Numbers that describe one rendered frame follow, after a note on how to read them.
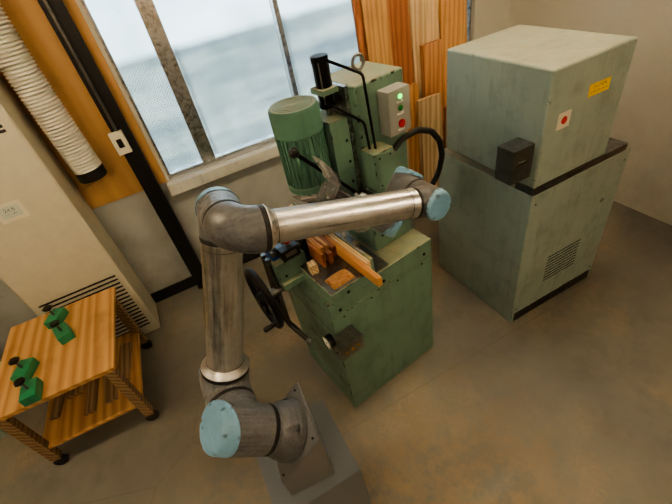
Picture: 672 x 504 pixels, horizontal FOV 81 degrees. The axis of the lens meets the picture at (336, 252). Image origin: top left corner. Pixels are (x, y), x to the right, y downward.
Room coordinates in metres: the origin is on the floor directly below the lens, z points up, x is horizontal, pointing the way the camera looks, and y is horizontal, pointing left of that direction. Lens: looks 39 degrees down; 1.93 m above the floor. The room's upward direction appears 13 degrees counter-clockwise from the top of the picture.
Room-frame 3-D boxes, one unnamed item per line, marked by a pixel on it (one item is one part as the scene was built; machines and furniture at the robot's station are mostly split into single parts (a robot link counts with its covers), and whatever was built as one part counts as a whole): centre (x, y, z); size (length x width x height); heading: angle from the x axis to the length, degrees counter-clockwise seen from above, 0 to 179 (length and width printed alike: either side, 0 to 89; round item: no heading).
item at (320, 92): (1.40, -0.09, 1.54); 0.08 x 0.08 x 0.17; 28
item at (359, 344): (1.04, 0.04, 0.58); 0.12 x 0.08 x 0.08; 118
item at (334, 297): (1.31, 0.14, 0.87); 0.61 x 0.30 x 0.06; 28
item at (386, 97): (1.36, -0.31, 1.40); 0.10 x 0.06 x 0.16; 118
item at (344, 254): (1.28, 0.00, 0.92); 0.60 x 0.02 x 0.04; 28
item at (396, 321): (1.40, -0.07, 0.36); 0.58 x 0.45 x 0.71; 118
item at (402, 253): (1.40, -0.07, 0.76); 0.57 x 0.45 x 0.09; 118
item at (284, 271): (1.27, 0.22, 0.91); 0.15 x 0.14 x 0.09; 28
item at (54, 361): (1.47, 1.52, 0.32); 0.66 x 0.57 x 0.64; 17
